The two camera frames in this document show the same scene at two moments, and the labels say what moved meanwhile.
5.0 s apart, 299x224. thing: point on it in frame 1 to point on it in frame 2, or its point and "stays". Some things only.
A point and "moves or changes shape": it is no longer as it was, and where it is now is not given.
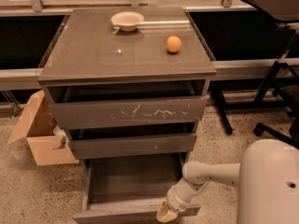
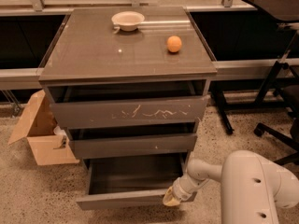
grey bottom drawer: x=130 y=188 moves or changes shape
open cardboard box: x=37 y=125 stays
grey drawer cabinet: x=129 y=85 stays
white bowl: x=127 y=21 stays
